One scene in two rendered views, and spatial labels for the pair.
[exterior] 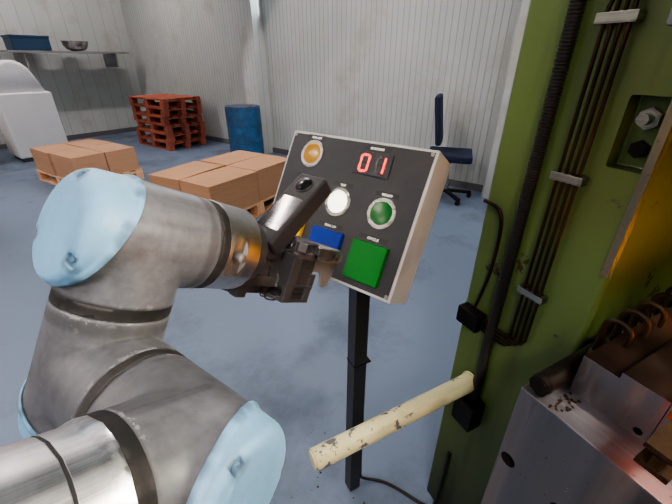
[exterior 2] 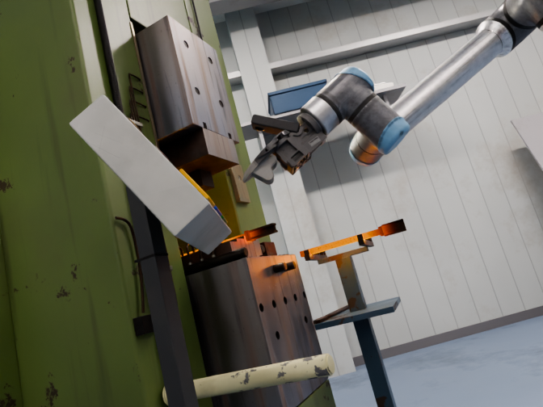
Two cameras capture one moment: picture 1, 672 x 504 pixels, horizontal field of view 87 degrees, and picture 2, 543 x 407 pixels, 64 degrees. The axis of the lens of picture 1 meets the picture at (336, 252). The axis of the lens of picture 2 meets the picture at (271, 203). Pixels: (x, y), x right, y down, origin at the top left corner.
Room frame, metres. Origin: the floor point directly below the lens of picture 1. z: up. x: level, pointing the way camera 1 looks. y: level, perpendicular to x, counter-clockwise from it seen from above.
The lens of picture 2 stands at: (1.08, 0.78, 0.78)
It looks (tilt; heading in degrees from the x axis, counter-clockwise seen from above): 12 degrees up; 231
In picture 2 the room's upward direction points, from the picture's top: 15 degrees counter-clockwise
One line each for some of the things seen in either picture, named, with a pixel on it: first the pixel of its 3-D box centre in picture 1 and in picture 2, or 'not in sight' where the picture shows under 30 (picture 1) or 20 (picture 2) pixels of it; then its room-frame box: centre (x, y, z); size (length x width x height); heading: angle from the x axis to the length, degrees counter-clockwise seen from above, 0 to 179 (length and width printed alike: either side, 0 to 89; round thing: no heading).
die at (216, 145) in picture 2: not in sight; (174, 167); (0.37, -0.57, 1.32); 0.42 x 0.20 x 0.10; 118
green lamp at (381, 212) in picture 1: (381, 213); not in sight; (0.61, -0.08, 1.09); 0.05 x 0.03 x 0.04; 28
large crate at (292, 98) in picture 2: not in sight; (298, 106); (-1.72, -1.88, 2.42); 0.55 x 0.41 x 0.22; 143
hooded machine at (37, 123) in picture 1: (25, 110); not in sight; (5.71, 4.66, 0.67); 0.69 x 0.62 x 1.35; 145
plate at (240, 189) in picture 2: not in sight; (238, 183); (0.06, -0.65, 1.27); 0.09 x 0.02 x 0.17; 28
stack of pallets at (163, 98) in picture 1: (169, 120); not in sight; (6.67, 2.96, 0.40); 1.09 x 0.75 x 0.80; 53
